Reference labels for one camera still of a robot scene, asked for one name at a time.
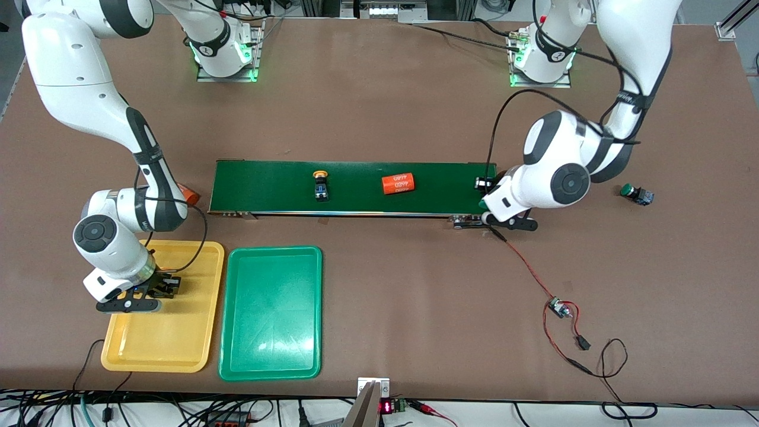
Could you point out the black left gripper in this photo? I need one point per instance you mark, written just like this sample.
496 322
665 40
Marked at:
493 181

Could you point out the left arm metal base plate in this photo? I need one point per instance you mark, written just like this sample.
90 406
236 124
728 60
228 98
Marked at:
563 85

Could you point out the orange cylinder white 4680 print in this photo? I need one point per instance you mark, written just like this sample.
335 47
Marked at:
191 194
398 184

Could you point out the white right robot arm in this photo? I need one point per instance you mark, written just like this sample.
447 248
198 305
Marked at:
71 71

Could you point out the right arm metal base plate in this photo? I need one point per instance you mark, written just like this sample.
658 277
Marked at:
258 53

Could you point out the red alligator clip lead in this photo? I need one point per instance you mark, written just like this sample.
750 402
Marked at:
428 408

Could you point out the grey wedge camera mount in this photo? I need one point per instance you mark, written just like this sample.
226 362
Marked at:
364 412

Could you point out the yellow plastic tray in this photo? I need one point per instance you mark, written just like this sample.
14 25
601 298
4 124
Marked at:
172 332

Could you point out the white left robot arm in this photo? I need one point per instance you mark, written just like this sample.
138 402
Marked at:
563 178

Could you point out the small metal bracket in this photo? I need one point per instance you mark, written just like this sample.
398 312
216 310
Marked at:
382 388

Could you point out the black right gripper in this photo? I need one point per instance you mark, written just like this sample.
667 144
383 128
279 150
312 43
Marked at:
159 281

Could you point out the aluminium frame profile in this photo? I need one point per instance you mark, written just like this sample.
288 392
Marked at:
732 24

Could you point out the red digit display module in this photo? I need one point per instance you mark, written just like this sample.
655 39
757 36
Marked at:
386 407

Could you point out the green plastic tray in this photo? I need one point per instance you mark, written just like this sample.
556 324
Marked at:
271 314

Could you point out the green conveyor belt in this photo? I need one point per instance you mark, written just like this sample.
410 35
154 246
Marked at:
356 190

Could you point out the small speed controller board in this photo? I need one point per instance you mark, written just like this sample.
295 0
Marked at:
557 308

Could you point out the orange black power strip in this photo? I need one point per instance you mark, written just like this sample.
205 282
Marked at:
228 421

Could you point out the white background device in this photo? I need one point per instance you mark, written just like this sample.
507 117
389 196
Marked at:
385 10

